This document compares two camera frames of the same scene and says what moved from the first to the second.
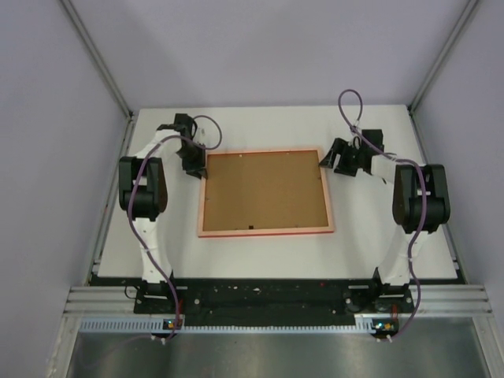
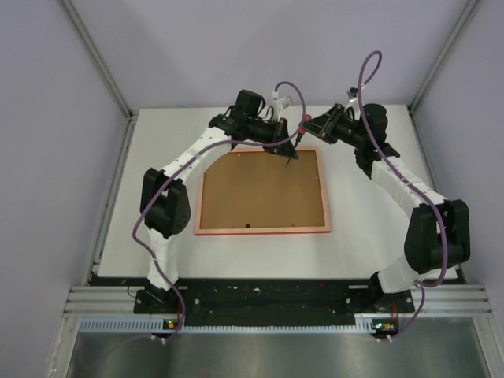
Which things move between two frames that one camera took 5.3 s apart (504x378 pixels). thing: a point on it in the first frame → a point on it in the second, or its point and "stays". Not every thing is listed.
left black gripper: x=198 y=168 → x=279 y=131
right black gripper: x=339 y=147 → x=322 y=126
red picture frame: x=263 y=192 stays
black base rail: x=164 y=298 stays
